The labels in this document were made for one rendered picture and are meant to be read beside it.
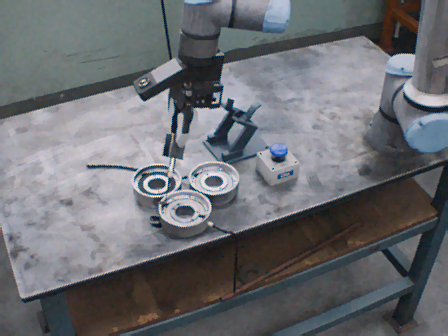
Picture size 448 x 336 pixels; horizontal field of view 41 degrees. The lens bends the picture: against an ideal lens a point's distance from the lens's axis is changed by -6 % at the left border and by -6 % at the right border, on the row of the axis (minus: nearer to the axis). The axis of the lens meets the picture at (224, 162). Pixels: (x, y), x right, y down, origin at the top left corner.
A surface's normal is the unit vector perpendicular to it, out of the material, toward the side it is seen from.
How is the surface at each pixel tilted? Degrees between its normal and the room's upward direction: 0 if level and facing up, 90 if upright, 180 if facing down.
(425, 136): 98
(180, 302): 0
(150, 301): 0
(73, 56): 90
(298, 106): 0
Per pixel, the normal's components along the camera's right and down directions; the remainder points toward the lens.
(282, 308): 0.02, -0.77
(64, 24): 0.43, 0.59
